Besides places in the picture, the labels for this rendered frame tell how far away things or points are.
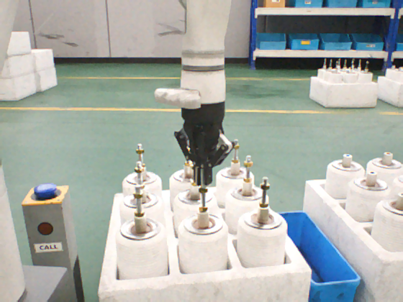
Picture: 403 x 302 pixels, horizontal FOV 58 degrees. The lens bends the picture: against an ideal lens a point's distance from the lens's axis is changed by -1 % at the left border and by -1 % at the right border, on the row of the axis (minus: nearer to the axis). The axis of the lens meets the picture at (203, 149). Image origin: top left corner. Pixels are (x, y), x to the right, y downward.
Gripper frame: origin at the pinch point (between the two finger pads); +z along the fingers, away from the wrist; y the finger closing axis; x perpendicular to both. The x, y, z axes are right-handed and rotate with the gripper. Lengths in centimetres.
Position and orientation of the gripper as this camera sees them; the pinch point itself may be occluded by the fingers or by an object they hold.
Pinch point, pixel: (203, 175)
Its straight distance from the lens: 67.0
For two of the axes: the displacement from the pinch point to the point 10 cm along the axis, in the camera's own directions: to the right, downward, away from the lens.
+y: -7.3, -2.2, 6.4
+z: 0.0, 9.4, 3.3
